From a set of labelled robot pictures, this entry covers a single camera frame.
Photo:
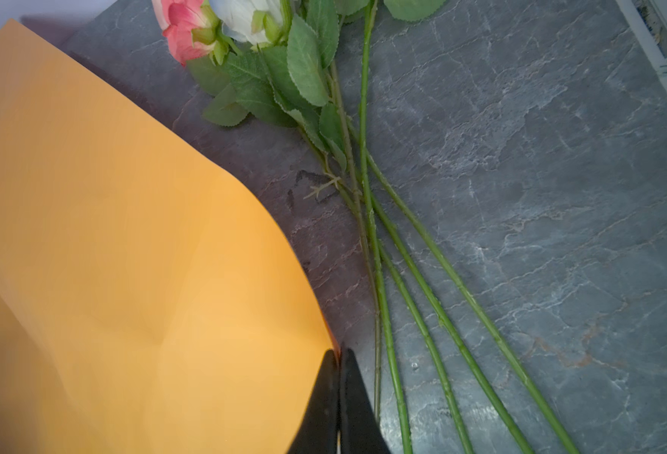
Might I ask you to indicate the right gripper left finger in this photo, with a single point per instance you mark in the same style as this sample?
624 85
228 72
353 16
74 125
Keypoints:
318 432

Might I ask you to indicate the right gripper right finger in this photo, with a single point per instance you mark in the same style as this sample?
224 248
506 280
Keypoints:
359 429

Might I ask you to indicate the orange wrapping paper sheet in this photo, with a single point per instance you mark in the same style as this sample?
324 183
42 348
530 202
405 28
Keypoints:
148 301

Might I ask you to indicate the white fake rose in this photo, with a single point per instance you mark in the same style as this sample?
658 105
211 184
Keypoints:
280 58

